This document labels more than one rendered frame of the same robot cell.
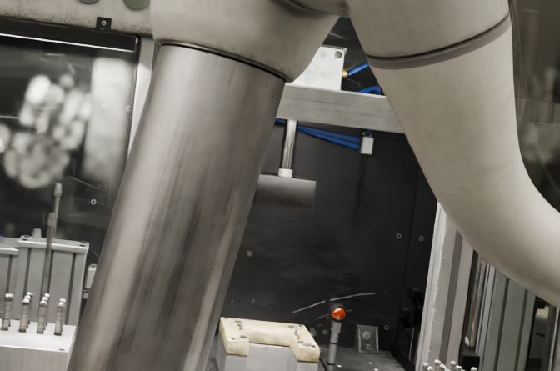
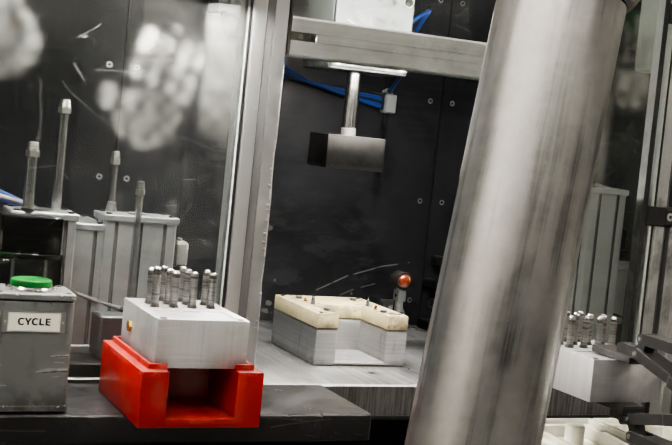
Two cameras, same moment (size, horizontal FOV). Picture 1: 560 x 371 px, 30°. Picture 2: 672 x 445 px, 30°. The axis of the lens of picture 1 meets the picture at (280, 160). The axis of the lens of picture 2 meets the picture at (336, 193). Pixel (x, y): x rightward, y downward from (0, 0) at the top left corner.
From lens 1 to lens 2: 0.51 m
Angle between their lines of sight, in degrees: 17
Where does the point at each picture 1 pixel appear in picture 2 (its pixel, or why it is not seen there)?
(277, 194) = (347, 155)
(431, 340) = not seen: hidden behind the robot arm
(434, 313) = not seen: hidden behind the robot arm
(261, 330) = (331, 303)
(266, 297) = (288, 274)
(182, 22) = not seen: outside the picture
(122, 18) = not seen: outside the picture
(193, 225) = (578, 152)
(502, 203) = not seen: outside the picture
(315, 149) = (335, 110)
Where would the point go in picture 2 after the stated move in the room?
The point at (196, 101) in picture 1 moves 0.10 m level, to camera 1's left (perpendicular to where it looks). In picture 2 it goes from (575, 31) to (449, 15)
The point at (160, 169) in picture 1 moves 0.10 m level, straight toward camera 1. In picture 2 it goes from (544, 99) to (627, 102)
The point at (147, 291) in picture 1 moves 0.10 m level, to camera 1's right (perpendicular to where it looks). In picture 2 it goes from (542, 218) to (663, 228)
